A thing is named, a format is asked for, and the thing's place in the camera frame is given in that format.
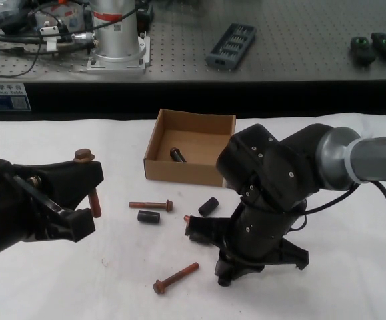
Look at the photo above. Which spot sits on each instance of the rust-brown flange bolt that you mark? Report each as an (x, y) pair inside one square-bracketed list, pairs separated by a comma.
[(176, 278), (95, 201), (152, 205), (186, 218)]

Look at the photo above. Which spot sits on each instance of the silver cylindrical connector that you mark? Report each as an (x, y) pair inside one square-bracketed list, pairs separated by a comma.
[(83, 38)]

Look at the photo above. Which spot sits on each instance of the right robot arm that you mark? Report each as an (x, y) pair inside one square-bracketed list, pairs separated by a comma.
[(312, 160)]

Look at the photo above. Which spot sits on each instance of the metal bench with holes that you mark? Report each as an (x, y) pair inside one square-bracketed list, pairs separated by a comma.
[(279, 53)]

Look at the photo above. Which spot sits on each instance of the bolt assembled with black sleeve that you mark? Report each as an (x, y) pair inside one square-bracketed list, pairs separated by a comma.
[(178, 155)]

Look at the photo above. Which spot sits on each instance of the open cardboard box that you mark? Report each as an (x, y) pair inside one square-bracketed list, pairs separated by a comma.
[(192, 150)]

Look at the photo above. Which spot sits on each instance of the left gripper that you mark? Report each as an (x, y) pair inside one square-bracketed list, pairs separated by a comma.
[(9, 206)]

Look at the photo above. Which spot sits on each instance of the black cylindrical sleeve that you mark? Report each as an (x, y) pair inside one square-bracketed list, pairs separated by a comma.
[(209, 206), (148, 217)]

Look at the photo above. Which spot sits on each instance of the grey screwdriver bit case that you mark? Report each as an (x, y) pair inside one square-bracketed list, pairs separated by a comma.
[(232, 45)]

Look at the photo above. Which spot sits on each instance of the white plastic bracket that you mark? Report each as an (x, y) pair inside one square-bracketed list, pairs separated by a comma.
[(50, 36)]

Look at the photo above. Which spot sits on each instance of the blue and white bench label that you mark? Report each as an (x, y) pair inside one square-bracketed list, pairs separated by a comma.
[(4, 97)]

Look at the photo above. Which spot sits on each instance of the silver-white machine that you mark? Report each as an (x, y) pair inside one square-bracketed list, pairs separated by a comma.
[(119, 36)]

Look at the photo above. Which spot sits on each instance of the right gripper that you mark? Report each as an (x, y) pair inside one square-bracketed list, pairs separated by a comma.
[(259, 243)]

